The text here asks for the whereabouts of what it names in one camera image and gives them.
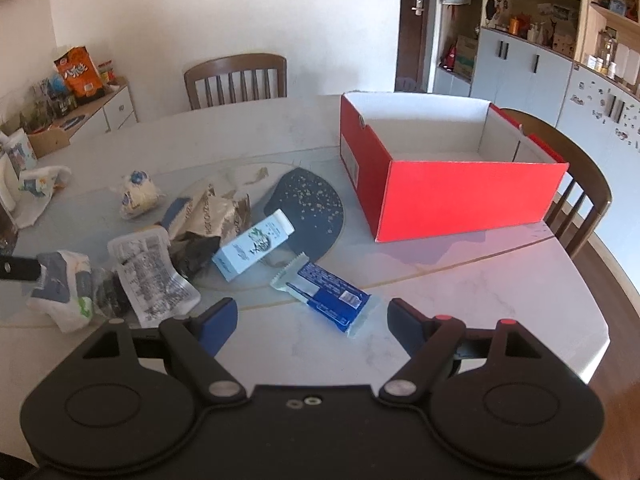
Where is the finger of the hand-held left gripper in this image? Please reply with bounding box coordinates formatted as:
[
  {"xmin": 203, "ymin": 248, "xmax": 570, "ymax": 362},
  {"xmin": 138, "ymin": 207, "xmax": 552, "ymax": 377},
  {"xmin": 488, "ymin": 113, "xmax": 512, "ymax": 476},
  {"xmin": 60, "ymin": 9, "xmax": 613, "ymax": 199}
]
[{"xmin": 0, "ymin": 254, "xmax": 42, "ymax": 284}]

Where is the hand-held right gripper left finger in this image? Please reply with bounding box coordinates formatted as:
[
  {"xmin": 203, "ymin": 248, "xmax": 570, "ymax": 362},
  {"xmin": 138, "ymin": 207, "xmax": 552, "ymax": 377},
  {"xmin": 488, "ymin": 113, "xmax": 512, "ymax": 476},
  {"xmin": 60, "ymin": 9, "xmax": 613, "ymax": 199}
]
[{"xmin": 82, "ymin": 297, "xmax": 248, "ymax": 406}]

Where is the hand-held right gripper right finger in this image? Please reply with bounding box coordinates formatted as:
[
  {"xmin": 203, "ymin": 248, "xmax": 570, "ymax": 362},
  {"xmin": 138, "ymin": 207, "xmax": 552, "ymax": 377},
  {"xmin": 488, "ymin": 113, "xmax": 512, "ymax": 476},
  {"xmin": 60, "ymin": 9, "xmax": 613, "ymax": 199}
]
[{"xmin": 378, "ymin": 298, "xmax": 543, "ymax": 405}]

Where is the soft tissue packet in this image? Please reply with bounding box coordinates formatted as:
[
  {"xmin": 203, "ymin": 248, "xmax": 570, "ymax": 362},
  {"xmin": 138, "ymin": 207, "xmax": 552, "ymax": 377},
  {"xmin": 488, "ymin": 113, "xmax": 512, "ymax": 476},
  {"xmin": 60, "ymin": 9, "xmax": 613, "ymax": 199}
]
[{"xmin": 26, "ymin": 250, "xmax": 97, "ymax": 334}]

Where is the black snack packet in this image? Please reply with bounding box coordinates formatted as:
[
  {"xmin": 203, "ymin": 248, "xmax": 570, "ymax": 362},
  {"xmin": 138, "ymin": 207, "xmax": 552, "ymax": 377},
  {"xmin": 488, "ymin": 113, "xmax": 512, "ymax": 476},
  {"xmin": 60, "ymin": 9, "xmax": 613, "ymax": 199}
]
[{"xmin": 170, "ymin": 234, "xmax": 222, "ymax": 281}]

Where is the white milk carton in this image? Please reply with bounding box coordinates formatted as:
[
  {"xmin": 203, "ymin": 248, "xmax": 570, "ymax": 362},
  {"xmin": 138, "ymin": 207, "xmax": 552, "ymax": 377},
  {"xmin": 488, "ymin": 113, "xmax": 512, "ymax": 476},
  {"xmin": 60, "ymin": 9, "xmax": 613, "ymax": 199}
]
[{"xmin": 212, "ymin": 208, "xmax": 296, "ymax": 283}]

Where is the white printed pouch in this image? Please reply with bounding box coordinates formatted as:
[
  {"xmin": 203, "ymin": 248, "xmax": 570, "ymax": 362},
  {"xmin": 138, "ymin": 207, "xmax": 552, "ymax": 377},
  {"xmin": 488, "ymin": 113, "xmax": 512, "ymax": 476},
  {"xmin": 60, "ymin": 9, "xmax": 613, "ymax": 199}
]
[{"xmin": 107, "ymin": 225, "xmax": 201, "ymax": 329}]

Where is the blue snack wrapper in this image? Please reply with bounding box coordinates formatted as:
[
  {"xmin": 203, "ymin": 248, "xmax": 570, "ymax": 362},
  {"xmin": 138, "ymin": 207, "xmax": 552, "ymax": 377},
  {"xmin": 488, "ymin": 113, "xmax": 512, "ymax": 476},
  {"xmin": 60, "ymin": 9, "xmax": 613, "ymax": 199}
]
[{"xmin": 270, "ymin": 253, "xmax": 374, "ymax": 337}]

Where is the striped foil snack packet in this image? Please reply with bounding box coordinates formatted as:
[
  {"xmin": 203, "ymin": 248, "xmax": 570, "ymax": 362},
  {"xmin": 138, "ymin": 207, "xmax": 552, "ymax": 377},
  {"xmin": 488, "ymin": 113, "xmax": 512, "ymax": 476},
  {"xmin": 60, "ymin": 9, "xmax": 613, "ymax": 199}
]
[{"xmin": 167, "ymin": 186, "xmax": 252, "ymax": 252}]

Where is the red cardboard shoe box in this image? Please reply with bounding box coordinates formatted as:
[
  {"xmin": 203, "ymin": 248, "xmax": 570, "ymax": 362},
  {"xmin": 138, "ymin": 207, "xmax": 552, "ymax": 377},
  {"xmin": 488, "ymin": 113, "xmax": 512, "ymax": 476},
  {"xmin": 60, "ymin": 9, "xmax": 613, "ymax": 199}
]
[{"xmin": 339, "ymin": 91, "xmax": 571, "ymax": 244}]

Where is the blueberry bread packet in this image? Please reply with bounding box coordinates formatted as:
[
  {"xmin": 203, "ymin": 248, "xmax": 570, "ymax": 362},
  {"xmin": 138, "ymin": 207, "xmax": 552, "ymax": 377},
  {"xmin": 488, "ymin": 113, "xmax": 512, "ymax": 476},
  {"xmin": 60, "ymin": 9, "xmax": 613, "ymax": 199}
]
[{"xmin": 119, "ymin": 170, "xmax": 164, "ymax": 220}]

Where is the white marble desktop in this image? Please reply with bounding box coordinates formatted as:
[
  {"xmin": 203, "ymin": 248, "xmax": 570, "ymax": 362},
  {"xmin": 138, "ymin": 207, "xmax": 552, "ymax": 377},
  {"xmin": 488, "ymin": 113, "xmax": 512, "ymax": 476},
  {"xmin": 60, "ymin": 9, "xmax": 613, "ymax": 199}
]
[{"xmin": 0, "ymin": 92, "xmax": 614, "ymax": 386}]

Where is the printed tissue packet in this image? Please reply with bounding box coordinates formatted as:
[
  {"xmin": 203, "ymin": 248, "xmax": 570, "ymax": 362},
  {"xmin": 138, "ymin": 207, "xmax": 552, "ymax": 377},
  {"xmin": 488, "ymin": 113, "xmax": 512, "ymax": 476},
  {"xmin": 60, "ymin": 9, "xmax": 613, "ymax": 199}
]
[{"xmin": 16, "ymin": 164, "xmax": 74, "ymax": 227}]

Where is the printed mug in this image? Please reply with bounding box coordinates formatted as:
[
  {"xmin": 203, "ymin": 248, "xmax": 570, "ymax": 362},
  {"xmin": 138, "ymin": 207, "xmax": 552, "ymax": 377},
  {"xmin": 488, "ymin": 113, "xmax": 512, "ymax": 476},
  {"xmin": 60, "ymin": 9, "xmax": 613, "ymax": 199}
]
[{"xmin": 1, "ymin": 129, "xmax": 39, "ymax": 177}]

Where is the small cardboard box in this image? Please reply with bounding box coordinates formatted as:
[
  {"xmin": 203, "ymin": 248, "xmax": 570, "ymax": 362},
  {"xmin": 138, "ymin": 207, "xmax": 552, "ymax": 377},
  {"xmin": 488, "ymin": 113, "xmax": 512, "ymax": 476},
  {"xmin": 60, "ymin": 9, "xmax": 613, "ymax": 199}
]
[{"xmin": 25, "ymin": 124, "xmax": 71, "ymax": 159}]

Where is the white sideboard cabinet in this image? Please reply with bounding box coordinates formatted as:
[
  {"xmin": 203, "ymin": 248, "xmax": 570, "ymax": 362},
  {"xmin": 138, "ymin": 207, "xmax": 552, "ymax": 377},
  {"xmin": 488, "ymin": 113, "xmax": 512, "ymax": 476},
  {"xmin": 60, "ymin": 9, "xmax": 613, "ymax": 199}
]
[{"xmin": 0, "ymin": 77, "xmax": 139, "ymax": 162}]

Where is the orange snack bag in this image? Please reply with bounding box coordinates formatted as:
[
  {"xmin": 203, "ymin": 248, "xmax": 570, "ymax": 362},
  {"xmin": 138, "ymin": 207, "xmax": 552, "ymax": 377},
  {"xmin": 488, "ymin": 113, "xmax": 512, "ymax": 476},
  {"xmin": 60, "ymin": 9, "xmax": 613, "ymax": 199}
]
[{"xmin": 53, "ymin": 45, "xmax": 106, "ymax": 106}]

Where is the wooden dining chair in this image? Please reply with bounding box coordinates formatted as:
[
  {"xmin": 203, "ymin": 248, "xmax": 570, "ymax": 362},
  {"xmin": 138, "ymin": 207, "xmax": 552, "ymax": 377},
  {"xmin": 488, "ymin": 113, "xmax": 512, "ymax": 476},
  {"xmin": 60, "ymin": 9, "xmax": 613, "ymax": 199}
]
[
  {"xmin": 499, "ymin": 108, "xmax": 614, "ymax": 261},
  {"xmin": 183, "ymin": 53, "xmax": 289, "ymax": 111}
]

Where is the dark wooden door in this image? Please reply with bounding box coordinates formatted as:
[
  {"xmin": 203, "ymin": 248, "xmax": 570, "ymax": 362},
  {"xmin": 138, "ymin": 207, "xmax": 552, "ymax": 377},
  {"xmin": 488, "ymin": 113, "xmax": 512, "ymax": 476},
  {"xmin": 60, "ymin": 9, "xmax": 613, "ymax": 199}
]
[{"xmin": 397, "ymin": 0, "xmax": 432, "ymax": 94}]

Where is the grey wall cabinet unit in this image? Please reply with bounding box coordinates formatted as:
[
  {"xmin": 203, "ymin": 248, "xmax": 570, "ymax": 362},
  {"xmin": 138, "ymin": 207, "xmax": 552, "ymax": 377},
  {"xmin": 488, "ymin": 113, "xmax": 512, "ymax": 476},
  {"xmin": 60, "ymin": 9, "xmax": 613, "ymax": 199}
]
[{"xmin": 432, "ymin": 0, "xmax": 640, "ymax": 241}]

